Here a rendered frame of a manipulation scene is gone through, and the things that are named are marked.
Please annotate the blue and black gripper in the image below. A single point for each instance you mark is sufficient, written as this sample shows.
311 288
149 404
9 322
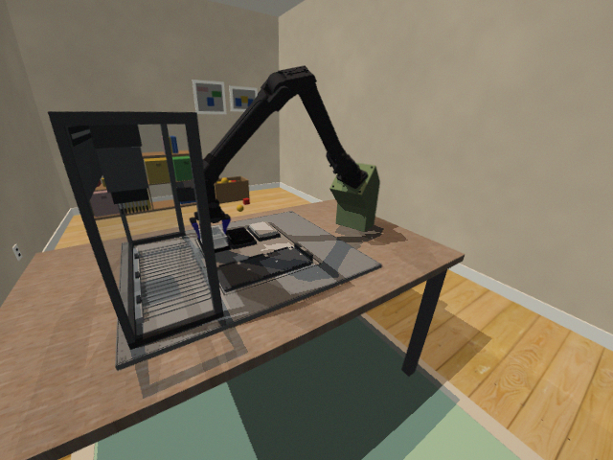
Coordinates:
225 221

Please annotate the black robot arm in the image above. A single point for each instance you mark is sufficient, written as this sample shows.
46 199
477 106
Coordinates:
278 89

